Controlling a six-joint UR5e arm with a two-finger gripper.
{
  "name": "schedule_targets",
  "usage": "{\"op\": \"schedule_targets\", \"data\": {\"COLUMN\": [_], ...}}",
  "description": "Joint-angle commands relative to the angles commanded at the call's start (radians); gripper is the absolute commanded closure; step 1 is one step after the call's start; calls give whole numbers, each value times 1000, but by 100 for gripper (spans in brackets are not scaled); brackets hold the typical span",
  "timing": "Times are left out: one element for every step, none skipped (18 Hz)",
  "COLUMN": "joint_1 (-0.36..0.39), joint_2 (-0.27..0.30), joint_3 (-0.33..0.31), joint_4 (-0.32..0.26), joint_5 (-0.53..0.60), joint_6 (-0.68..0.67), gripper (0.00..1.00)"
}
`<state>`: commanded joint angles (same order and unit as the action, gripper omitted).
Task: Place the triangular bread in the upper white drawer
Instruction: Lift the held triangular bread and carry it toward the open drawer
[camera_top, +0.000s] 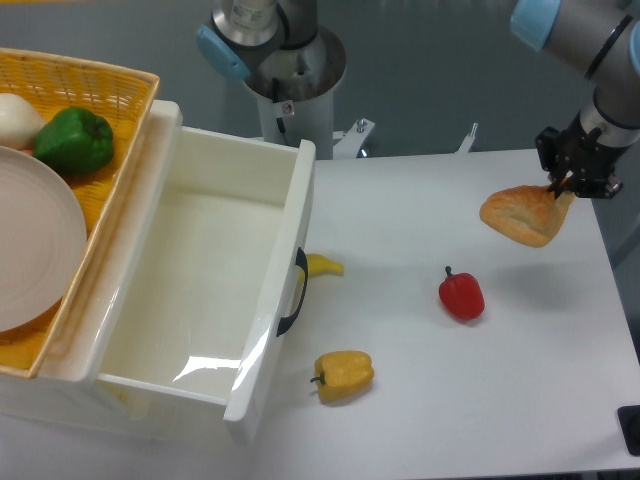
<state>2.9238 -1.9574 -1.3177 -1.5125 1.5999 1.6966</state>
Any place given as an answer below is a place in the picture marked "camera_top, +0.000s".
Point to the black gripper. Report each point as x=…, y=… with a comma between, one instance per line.
x=581, y=165

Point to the triangle puff pastry bread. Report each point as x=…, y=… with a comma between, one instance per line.
x=529, y=215

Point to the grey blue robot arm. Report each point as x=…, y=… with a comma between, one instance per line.
x=597, y=38

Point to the open white upper drawer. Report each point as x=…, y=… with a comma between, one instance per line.
x=195, y=335

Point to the red bell pepper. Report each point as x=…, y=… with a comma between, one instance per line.
x=461, y=295

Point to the yellow banana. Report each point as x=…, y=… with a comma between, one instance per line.
x=318, y=265

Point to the black device at table edge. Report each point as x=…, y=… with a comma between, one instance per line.
x=629, y=420

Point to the yellow bell pepper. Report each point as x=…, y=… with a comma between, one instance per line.
x=341, y=374

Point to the yellow woven basket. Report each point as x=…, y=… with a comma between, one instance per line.
x=121, y=95

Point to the green bell pepper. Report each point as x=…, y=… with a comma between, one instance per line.
x=75, y=142

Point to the pink ribbed plate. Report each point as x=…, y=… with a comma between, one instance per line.
x=43, y=238

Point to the white onion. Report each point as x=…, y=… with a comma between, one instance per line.
x=20, y=122

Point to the white bracket behind table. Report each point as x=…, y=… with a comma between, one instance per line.
x=468, y=141

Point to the black drawer handle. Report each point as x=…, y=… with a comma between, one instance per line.
x=299, y=293

